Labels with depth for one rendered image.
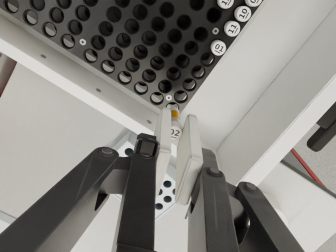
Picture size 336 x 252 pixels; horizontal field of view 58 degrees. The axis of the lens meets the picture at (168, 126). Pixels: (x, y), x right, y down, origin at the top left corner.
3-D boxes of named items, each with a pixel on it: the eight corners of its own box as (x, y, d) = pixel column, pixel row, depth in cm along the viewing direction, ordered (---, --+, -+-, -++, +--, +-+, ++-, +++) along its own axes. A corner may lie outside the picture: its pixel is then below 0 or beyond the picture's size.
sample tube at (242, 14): (242, 8, 29) (254, 10, 25) (235, 21, 29) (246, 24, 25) (231, 2, 29) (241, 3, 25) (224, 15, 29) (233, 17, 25)
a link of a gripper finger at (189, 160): (190, 157, 15) (204, 161, 16) (187, 112, 22) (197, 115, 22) (174, 204, 17) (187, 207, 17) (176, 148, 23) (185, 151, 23)
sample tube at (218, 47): (214, 50, 31) (221, 58, 26) (203, 44, 30) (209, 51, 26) (220, 39, 30) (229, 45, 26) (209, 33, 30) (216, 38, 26)
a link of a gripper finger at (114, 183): (145, 205, 15) (83, 191, 14) (151, 156, 19) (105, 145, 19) (152, 179, 14) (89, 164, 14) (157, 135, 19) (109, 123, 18)
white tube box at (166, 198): (188, 179, 49) (189, 193, 45) (152, 209, 51) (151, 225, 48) (130, 129, 45) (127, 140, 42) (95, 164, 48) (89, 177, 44)
